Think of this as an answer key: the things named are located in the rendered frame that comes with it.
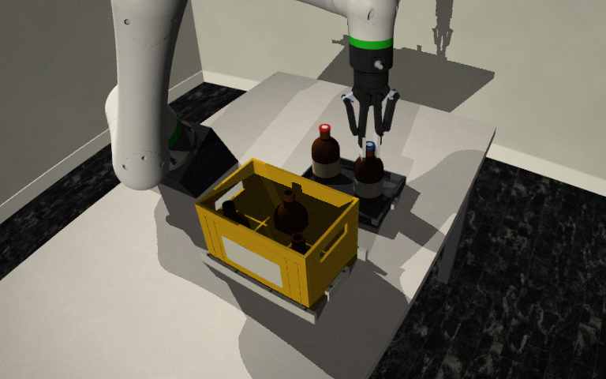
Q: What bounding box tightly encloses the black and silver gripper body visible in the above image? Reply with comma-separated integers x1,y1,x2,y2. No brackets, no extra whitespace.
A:
351,69,390,106

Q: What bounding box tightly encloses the grey flat rail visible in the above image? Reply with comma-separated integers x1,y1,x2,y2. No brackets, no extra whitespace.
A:
200,246,368,324

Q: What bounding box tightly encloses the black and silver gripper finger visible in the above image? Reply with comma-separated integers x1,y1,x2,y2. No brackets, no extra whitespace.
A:
373,89,400,159
341,92,371,161

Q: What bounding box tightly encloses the brown glass bottle with white label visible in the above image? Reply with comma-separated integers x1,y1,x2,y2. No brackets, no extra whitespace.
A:
353,141,383,204

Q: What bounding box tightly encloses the yellow wooden crate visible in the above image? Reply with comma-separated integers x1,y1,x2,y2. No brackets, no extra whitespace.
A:
203,162,359,311

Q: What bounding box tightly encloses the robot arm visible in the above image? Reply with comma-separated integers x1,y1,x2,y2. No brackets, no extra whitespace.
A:
105,0,398,190

